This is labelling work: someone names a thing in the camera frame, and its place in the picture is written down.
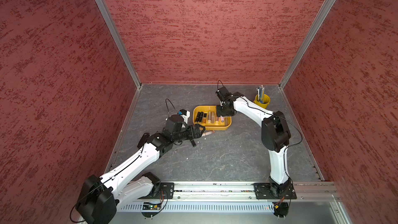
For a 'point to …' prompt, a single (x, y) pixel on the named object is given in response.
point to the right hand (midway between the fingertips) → (222, 115)
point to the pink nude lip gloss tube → (208, 132)
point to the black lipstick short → (200, 117)
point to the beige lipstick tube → (217, 121)
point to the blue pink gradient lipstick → (222, 118)
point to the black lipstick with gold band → (198, 115)
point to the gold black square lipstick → (204, 121)
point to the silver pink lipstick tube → (209, 117)
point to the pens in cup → (260, 90)
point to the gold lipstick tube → (212, 117)
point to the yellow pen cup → (267, 100)
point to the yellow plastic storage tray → (219, 126)
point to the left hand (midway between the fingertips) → (198, 132)
